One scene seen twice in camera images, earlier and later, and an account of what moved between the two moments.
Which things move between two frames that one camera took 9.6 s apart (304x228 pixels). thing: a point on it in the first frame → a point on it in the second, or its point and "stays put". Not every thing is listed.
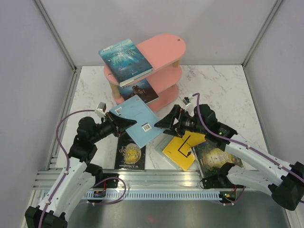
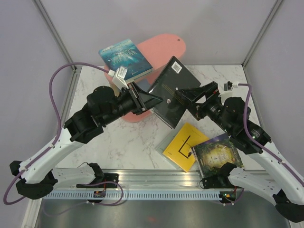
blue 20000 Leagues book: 125,61 stays put
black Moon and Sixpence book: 129,155 → 174,78
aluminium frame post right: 258,38 stays put
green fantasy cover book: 209,159 stays put
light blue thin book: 144,131 → 144,84
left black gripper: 118,124 → 142,101
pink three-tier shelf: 163,52 stays put
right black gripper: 167,122 → 193,94
